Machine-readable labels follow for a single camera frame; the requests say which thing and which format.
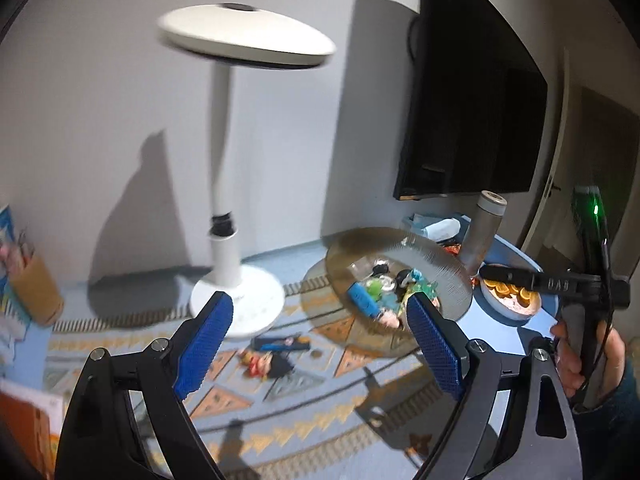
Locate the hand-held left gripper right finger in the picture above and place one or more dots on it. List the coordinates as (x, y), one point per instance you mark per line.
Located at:
(435, 345)

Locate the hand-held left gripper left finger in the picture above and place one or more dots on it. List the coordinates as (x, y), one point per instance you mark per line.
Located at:
(205, 345)

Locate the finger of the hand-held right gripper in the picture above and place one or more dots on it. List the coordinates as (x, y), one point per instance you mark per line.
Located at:
(510, 276)

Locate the green block toy figure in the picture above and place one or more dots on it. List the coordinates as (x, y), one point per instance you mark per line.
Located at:
(427, 291)

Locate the translucent blue dinosaur toy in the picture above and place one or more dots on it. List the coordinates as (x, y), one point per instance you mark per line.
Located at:
(392, 303)

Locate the green and blue toy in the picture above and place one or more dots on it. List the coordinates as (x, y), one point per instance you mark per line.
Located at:
(362, 300)

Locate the clear glass bowl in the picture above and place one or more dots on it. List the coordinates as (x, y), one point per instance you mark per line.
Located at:
(350, 255)

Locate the person's right forearm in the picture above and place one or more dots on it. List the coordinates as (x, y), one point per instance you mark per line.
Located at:
(622, 395)

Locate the person's right hand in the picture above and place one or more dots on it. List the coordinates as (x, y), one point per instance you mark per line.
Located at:
(565, 360)

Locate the plate of orange slices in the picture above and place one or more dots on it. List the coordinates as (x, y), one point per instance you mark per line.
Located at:
(510, 305)

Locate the grey metal bottle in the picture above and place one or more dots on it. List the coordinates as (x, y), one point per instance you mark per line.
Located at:
(480, 235)

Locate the pink toy figure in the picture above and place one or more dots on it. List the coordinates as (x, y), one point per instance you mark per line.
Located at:
(390, 319)

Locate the small doll figure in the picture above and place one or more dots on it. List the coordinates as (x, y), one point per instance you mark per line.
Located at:
(262, 364)

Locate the black and white toy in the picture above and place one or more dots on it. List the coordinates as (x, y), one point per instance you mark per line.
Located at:
(407, 279)

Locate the blue and black toy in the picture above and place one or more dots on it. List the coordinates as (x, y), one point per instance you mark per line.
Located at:
(280, 343)

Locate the blue tissue pack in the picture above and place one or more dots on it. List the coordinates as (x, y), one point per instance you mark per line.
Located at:
(440, 227)

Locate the patterned blue table mat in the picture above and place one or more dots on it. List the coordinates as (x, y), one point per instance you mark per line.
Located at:
(310, 410)

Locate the door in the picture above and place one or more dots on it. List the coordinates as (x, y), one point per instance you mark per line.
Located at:
(590, 135)

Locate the brown pencil holder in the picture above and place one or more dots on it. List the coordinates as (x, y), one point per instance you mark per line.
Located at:
(35, 290)

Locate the black television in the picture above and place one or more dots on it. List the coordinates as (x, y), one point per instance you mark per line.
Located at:
(475, 85)

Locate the orange box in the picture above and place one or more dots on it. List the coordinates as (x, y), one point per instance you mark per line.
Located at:
(25, 425)

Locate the stack of colourful books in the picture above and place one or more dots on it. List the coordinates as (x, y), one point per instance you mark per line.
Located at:
(7, 230)

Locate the white desk lamp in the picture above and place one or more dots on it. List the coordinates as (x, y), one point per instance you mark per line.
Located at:
(222, 110)

